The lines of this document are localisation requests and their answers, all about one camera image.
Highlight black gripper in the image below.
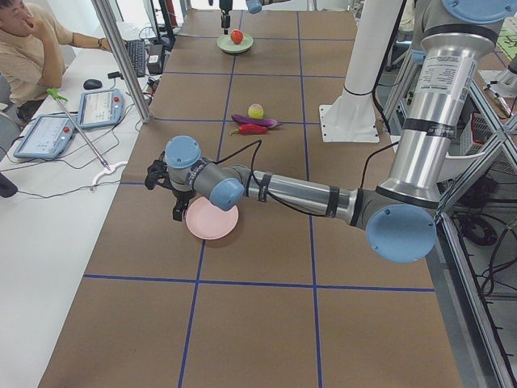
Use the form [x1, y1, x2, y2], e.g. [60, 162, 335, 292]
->
[219, 0, 233, 34]
[171, 190, 195, 221]

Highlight yellow pink peach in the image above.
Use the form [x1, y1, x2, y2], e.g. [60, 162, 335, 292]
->
[247, 103, 264, 120]

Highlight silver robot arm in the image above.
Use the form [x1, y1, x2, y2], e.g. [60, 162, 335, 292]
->
[218, 0, 287, 35]
[163, 1, 516, 263]

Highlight green plate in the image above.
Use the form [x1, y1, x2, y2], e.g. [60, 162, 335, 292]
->
[216, 33, 254, 54]

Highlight pink plate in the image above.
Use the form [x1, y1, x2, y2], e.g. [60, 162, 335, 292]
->
[186, 197, 239, 240]

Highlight white curved hook piece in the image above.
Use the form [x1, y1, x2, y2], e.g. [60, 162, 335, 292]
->
[89, 161, 128, 191]

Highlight black keyboard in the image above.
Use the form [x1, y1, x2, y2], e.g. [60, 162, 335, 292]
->
[125, 40, 146, 78]

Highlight red chili pepper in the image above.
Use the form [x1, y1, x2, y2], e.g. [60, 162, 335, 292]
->
[229, 124, 268, 136]

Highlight purple eggplant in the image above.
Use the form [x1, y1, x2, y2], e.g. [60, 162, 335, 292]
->
[231, 114, 281, 129]

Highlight far blue teach pendant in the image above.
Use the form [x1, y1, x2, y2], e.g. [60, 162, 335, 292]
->
[78, 88, 124, 129]

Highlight blue teach pendant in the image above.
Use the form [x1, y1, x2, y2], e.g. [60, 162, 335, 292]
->
[78, 88, 124, 129]
[13, 115, 74, 159]

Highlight brown paper table cover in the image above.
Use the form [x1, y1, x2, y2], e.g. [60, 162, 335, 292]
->
[40, 11, 461, 387]

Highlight black computer mouse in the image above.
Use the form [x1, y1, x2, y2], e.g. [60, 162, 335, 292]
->
[83, 78, 103, 91]

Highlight near blue teach pendant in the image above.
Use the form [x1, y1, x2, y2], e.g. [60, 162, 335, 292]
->
[13, 115, 74, 159]

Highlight metal grabber stick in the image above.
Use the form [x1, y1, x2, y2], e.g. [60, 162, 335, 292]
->
[46, 88, 111, 171]

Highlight seated person beige shirt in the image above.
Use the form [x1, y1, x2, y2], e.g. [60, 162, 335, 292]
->
[1, 0, 111, 123]

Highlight white plastic chair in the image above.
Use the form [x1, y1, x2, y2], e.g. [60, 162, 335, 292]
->
[436, 151, 485, 183]

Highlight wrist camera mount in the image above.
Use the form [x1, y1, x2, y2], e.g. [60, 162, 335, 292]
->
[145, 151, 172, 190]

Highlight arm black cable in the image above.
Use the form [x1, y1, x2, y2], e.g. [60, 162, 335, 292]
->
[213, 139, 405, 217]

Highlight aluminium frame post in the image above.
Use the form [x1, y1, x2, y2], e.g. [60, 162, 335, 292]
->
[91, 0, 151, 124]

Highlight white camera stand column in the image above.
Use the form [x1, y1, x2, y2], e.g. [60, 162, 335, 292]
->
[319, 0, 404, 143]

